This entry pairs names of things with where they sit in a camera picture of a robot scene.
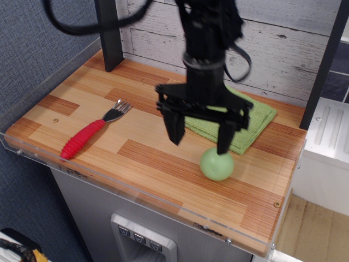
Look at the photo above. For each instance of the black vertical post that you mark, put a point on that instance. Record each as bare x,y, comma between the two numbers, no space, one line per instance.
329,54
110,41

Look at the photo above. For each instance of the green ball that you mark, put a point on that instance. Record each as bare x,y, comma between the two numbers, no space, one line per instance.
216,167

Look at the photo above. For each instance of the green folded cloth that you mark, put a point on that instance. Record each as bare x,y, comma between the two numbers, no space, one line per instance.
259,117

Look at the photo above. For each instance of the right black vertical post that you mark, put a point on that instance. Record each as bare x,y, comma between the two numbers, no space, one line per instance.
329,54

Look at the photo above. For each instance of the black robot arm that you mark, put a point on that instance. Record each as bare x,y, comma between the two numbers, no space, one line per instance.
210,27

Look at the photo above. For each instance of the grey toy fridge cabinet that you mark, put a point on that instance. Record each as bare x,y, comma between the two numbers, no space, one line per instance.
92,207

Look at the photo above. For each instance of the red handled metal fork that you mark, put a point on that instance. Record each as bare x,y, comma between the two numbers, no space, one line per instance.
77,142

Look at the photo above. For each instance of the black white object at corner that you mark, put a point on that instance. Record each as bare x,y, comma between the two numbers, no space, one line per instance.
15,246

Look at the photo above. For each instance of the left black vertical post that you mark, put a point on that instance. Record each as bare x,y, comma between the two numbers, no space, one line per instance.
110,41

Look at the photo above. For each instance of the white toy sink counter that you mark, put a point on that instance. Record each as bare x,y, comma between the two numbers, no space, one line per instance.
321,176

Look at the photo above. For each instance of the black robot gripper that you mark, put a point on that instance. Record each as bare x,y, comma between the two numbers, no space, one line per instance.
203,96

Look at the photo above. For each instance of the yellow object at corner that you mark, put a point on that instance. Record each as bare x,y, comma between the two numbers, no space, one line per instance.
36,256

